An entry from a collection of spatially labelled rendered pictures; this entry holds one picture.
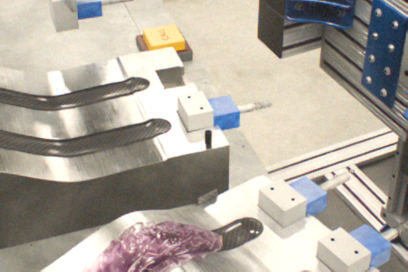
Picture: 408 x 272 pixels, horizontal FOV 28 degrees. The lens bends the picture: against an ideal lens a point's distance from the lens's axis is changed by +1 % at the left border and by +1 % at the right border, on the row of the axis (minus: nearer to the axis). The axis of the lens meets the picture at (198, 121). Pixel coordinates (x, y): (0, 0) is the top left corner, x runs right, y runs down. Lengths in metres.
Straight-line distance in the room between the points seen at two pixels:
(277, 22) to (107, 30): 0.31
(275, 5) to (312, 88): 1.26
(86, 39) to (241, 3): 1.82
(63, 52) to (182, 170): 0.46
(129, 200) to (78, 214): 0.07
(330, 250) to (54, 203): 0.35
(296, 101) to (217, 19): 0.60
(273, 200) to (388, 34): 0.49
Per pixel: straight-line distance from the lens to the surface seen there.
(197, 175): 1.09
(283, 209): 1.00
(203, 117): 1.09
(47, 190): 1.04
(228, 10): 3.21
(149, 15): 1.55
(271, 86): 2.77
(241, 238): 1.01
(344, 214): 2.00
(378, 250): 0.99
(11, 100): 1.17
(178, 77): 1.25
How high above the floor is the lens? 1.56
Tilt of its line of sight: 37 degrees down
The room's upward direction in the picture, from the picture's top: 1 degrees counter-clockwise
